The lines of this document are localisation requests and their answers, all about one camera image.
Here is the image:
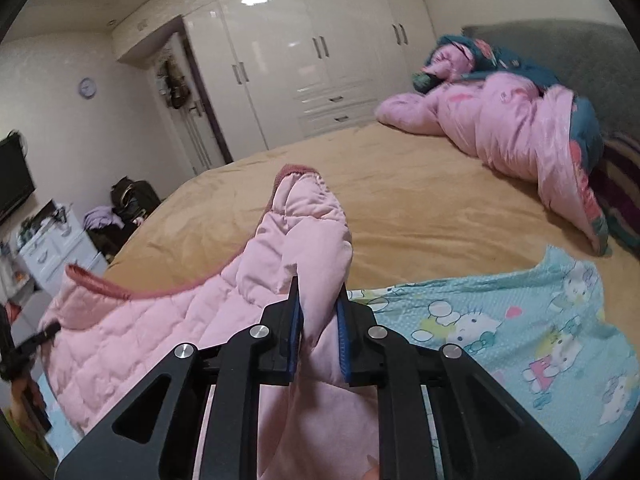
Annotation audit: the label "pink quilted jacket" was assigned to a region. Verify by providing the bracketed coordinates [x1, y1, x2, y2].
[41, 166, 378, 479]

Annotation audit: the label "purple clothes pile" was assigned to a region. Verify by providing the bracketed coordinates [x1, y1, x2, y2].
[84, 206, 125, 231]

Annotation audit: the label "person's left hand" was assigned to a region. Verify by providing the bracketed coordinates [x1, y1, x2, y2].
[10, 375, 47, 434]

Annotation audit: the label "person's right hand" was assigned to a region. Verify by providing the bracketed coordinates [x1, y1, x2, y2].
[361, 455, 380, 480]

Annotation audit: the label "yellow green sleeve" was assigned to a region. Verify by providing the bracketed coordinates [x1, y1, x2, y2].
[2, 410, 58, 478]

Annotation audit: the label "white drawer chest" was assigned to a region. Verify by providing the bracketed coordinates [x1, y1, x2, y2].
[16, 200, 107, 297]

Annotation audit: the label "tan bed sheet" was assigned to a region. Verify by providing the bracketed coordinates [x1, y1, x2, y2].
[106, 124, 639, 307]

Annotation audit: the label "blue cartoon cat blanket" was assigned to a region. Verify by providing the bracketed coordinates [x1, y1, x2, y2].
[348, 247, 639, 476]

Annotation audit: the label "black bag on floor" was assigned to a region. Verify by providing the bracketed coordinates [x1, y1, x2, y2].
[111, 177, 162, 223]

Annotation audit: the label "pink floral duvet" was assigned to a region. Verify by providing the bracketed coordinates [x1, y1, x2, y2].
[375, 35, 608, 255]

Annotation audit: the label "bags hanging on door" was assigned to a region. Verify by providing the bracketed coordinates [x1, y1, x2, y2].
[155, 55, 191, 110]

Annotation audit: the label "white wardrobe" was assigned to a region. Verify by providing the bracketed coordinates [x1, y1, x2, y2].
[184, 0, 436, 159]

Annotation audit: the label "striped dark blanket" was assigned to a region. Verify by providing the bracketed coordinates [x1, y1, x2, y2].
[594, 132, 639, 257]

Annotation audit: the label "grey quilted headboard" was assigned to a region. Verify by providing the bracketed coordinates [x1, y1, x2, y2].
[462, 20, 640, 140]

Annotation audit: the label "black wall television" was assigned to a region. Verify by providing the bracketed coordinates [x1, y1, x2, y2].
[0, 130, 36, 224]

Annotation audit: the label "round wall clock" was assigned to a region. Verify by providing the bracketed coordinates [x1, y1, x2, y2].
[78, 77, 96, 100]

